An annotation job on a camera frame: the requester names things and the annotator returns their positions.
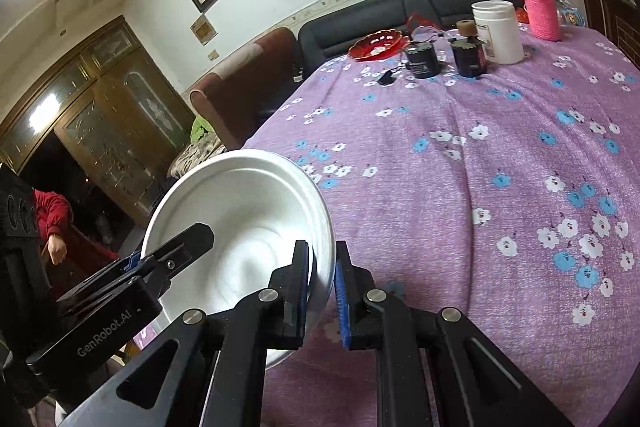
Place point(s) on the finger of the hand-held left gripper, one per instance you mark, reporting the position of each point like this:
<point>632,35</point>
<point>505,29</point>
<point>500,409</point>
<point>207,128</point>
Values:
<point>185,247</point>

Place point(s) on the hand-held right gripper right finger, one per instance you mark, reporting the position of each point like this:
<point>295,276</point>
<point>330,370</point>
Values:
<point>342,302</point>

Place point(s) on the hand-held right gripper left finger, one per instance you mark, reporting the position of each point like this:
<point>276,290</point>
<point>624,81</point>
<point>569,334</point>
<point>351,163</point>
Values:
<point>300,287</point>

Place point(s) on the small white bowl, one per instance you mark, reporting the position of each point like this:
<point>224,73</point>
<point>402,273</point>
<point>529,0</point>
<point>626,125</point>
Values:
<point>240,207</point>

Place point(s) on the floral cloth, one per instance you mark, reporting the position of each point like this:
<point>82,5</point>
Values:
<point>195,159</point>

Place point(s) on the green cushion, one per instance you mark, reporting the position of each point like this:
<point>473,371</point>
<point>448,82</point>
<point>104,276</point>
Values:
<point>201,131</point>

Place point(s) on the wooden glass-door cabinet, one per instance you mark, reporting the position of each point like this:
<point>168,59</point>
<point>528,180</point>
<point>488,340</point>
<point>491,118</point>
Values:
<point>115,132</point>

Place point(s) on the purple floral tablecloth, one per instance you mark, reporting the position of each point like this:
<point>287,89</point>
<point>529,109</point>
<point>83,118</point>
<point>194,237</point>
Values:
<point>475,232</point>

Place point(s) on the brown chair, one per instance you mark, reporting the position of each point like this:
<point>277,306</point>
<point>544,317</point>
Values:
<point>240,92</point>

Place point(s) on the black power adapter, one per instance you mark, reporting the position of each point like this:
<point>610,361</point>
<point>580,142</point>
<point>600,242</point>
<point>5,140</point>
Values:
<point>387,77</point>

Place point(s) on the red scalloped plate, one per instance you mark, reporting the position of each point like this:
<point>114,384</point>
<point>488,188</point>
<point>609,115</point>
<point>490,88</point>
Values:
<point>375,47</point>

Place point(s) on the black round jar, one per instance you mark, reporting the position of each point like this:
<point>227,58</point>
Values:
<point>422,62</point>

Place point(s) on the black leather sofa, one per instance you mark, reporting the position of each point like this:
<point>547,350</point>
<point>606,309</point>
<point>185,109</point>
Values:
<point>340,32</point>

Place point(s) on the black jar with cork lid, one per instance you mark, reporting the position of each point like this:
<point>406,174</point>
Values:
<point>469,57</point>

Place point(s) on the white plastic jar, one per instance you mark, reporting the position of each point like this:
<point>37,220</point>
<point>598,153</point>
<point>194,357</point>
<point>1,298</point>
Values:
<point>500,37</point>

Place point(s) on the clear plastic bottle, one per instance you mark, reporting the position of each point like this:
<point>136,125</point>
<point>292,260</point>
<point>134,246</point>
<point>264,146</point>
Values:
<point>570,12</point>

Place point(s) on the wall switch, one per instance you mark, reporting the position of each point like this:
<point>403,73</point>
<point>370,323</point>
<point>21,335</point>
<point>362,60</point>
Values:
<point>214,54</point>

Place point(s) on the small wall plaque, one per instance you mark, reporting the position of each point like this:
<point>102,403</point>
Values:
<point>204,30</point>

